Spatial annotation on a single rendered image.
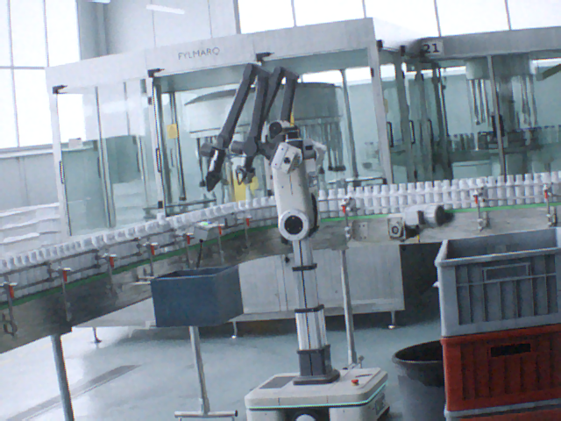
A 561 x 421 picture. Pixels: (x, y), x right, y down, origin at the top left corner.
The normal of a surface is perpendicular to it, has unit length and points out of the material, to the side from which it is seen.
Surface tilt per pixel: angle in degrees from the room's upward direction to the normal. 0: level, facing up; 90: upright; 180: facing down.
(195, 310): 90
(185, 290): 90
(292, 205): 101
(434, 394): 94
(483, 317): 90
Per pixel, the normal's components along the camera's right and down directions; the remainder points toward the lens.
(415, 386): -0.75, 0.18
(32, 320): 0.95, -0.09
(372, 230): -0.58, 0.11
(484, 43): -0.30, 0.08
